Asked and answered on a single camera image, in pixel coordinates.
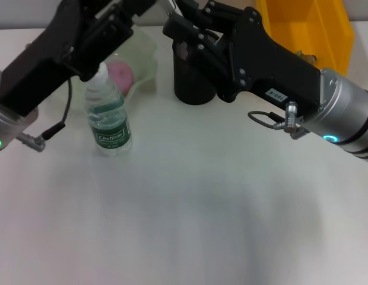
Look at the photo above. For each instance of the green glass fruit plate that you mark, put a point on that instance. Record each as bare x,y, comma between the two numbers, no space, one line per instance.
145,56

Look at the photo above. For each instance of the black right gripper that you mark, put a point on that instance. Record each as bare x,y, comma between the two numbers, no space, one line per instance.
273,68

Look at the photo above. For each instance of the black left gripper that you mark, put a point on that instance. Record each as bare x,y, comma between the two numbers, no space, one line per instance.
38,65

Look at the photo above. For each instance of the green plastic wrapper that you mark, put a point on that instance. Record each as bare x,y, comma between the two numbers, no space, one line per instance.
307,57

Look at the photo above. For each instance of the yellow plastic bin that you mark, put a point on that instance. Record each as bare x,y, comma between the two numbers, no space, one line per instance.
314,26

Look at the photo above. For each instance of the clear green-label water bottle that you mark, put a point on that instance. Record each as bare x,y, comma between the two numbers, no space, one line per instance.
109,127

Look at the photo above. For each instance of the pink toy peach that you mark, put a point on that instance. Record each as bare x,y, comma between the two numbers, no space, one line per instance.
121,75

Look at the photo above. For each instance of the silver ballpoint pen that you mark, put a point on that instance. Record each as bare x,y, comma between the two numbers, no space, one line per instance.
170,6

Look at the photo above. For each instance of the black mesh pen holder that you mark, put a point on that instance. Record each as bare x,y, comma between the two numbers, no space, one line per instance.
193,92

